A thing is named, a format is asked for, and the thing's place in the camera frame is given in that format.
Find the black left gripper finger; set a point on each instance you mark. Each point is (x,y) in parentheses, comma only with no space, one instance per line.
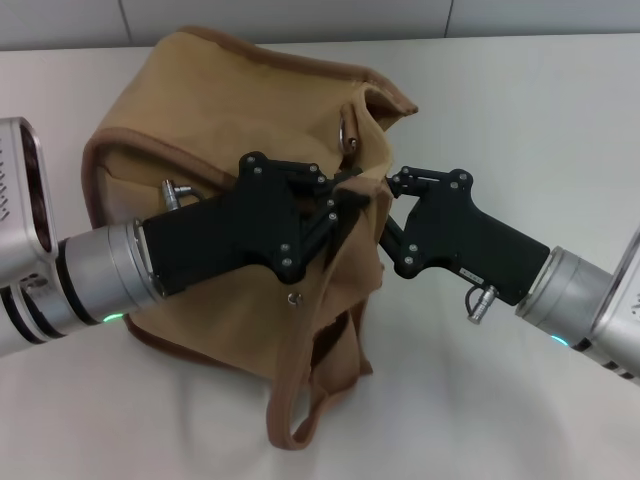
(330,187)
(325,227)

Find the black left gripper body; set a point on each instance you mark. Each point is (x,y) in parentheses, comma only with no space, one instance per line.
(225,235)

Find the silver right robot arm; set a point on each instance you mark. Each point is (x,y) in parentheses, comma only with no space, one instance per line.
(575,295)

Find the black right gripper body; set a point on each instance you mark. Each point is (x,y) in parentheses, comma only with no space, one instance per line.
(460,235)

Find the khaki canvas food bag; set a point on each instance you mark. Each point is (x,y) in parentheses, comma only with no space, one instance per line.
(200,125)

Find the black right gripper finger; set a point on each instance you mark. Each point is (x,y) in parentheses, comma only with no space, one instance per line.
(394,242)
(420,180)

